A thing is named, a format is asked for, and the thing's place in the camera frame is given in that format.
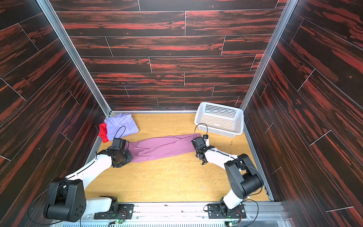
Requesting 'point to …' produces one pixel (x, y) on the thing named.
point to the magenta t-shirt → (153, 148)
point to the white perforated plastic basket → (219, 119)
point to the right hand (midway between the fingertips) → (209, 150)
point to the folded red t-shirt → (103, 133)
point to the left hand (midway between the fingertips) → (131, 158)
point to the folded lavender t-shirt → (120, 125)
